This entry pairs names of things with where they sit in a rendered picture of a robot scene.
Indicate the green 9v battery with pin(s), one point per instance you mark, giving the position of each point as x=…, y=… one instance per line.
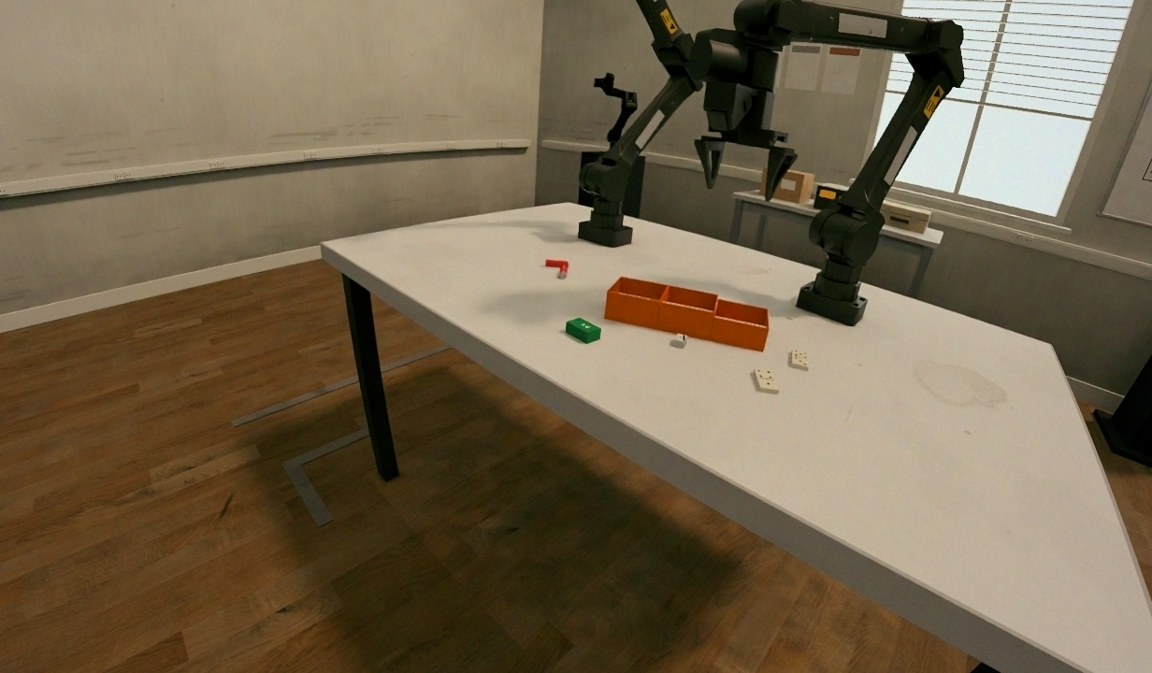
x=583, y=330

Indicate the white domino tile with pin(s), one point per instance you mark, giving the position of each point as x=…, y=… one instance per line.
x=800, y=360
x=765, y=381

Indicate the orange open-top bin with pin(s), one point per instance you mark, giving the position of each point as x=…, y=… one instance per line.
x=694, y=316

